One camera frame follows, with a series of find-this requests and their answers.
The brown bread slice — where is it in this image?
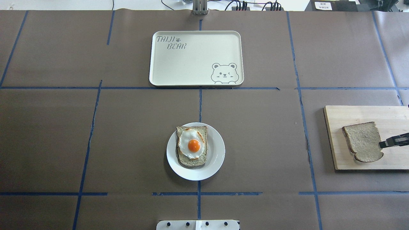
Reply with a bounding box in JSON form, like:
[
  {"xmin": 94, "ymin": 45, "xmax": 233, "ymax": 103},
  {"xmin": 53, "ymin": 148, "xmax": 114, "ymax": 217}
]
[{"xmin": 342, "ymin": 122, "xmax": 384, "ymax": 163}]

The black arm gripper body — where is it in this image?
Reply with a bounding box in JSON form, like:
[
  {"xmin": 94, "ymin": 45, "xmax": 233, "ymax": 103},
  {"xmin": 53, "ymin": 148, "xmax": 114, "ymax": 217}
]
[{"xmin": 397, "ymin": 133, "xmax": 409, "ymax": 146}]

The white column base plate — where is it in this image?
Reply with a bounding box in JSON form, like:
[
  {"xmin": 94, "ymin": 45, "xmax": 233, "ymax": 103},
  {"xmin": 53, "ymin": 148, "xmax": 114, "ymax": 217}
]
[{"xmin": 156, "ymin": 219, "xmax": 241, "ymax": 230}]

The bread slice under egg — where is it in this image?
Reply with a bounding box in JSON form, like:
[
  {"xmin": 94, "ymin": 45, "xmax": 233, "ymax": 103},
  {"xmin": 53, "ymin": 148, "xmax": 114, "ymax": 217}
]
[{"xmin": 176, "ymin": 126, "xmax": 208, "ymax": 167}]

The wooden cutting board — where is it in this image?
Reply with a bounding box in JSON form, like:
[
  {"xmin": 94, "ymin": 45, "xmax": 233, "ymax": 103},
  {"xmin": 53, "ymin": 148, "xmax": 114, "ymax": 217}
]
[{"xmin": 323, "ymin": 106, "xmax": 409, "ymax": 170}]

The black box with label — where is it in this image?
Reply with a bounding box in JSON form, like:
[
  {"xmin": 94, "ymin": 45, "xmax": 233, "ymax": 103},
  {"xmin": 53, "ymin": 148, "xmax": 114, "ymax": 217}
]
[{"xmin": 305, "ymin": 0, "xmax": 358, "ymax": 12}]

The cream bear serving tray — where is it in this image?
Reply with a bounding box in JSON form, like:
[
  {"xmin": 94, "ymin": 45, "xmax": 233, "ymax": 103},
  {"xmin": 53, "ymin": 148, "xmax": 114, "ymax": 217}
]
[{"xmin": 149, "ymin": 31, "xmax": 244, "ymax": 87}]

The aluminium frame post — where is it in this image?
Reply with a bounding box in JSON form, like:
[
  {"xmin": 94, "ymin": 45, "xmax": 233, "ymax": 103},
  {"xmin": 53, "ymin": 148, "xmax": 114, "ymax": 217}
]
[{"xmin": 192, "ymin": 0, "xmax": 209, "ymax": 15}]

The fried egg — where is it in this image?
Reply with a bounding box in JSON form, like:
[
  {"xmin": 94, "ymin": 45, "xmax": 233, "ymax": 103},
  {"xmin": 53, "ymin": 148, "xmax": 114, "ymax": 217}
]
[{"xmin": 177, "ymin": 126, "xmax": 205, "ymax": 160}]

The black power strip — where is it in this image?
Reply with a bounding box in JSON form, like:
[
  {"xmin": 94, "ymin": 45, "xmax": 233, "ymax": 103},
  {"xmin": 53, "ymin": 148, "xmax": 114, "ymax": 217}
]
[{"xmin": 225, "ymin": 3, "xmax": 285, "ymax": 12}]

